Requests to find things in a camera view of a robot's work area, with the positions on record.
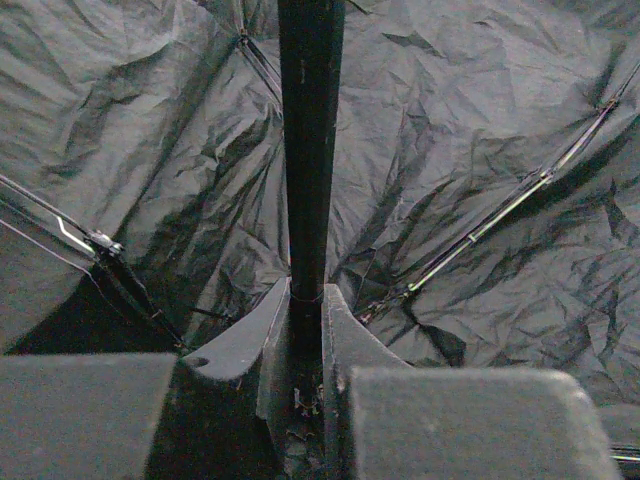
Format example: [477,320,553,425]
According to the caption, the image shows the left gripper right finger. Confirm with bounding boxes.
[322,284,620,479]

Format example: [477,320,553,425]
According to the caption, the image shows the lavender umbrella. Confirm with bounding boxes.
[1,1,639,479]

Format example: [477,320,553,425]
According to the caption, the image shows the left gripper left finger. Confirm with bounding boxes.
[1,278,289,479]

